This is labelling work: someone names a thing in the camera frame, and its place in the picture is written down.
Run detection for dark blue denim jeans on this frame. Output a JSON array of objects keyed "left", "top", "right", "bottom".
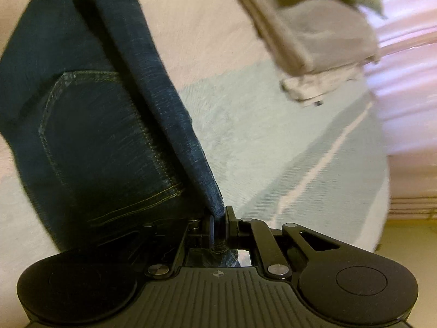
[{"left": 1, "top": 0, "right": 225, "bottom": 251}]

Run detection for beige folded towel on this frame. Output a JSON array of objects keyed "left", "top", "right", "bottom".
[{"left": 221, "top": 0, "right": 382, "bottom": 76}]

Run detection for pink curtain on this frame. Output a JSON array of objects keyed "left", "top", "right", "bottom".
[{"left": 358, "top": 0, "right": 437, "bottom": 199}]

